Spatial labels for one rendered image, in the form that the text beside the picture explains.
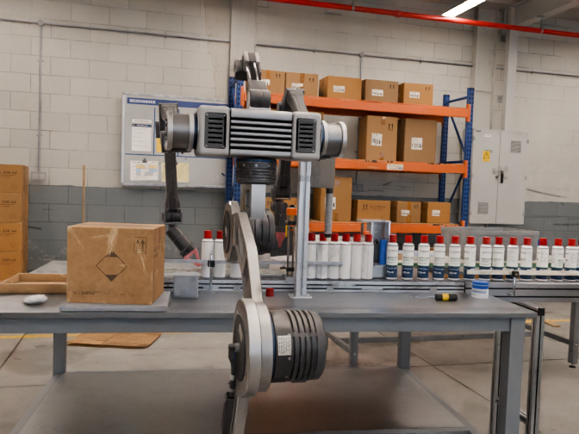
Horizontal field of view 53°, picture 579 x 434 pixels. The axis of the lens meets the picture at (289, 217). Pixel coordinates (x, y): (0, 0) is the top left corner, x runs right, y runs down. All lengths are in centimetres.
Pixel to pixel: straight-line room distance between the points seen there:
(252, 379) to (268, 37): 612
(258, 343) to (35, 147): 578
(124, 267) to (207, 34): 523
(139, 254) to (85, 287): 22
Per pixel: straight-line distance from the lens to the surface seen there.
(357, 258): 261
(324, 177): 243
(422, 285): 270
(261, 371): 141
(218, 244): 251
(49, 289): 249
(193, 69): 702
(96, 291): 217
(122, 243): 213
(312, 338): 144
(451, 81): 806
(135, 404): 301
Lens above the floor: 129
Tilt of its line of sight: 3 degrees down
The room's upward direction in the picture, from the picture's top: 2 degrees clockwise
